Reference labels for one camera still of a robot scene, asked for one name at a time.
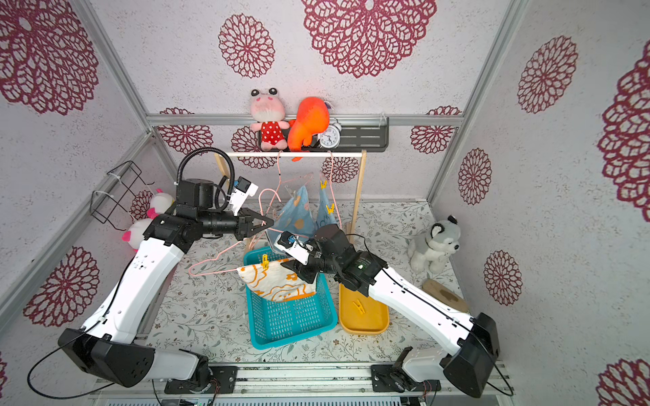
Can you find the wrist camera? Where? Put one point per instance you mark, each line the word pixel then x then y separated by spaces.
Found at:
pixel 288 243
pixel 242 190

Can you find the blue bear towel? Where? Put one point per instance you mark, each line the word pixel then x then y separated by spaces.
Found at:
pixel 323 218

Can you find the pink frog plush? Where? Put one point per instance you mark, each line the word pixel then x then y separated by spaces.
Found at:
pixel 269 113

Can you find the black wall shelf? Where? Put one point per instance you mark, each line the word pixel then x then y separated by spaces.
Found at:
pixel 357 139

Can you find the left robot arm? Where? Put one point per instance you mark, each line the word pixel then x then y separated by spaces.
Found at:
pixel 105 346

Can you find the yellow plastic tray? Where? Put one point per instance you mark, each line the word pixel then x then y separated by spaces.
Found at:
pixel 361 315

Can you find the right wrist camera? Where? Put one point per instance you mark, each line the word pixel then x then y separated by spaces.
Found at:
pixel 288 243

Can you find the orange red plush toy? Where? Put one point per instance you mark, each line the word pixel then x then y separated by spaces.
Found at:
pixel 312 118

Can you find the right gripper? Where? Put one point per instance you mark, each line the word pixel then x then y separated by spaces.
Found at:
pixel 305 265

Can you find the black wire wall basket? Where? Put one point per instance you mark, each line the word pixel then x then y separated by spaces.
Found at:
pixel 125 200

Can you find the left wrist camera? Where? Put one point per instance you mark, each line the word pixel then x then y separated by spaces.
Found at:
pixel 242 190

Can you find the wooden clothes rack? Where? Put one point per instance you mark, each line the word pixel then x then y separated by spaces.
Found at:
pixel 293 165

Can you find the teal plastic basket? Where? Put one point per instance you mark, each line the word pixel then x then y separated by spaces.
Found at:
pixel 275 324

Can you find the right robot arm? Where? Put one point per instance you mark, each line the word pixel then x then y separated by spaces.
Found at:
pixel 468 346

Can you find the light blue patterned towel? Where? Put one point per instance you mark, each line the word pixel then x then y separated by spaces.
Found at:
pixel 295 217

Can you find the white alarm clock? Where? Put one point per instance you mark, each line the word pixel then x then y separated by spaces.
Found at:
pixel 331 137

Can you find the white orange patterned towel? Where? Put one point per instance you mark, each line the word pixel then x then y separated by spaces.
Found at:
pixel 276 283

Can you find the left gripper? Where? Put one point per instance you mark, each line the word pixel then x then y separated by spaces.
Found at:
pixel 245 220

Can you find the white pink plush toy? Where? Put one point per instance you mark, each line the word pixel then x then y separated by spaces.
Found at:
pixel 145 207

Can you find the grey white husky plush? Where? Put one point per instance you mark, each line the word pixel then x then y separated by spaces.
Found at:
pixel 432 250

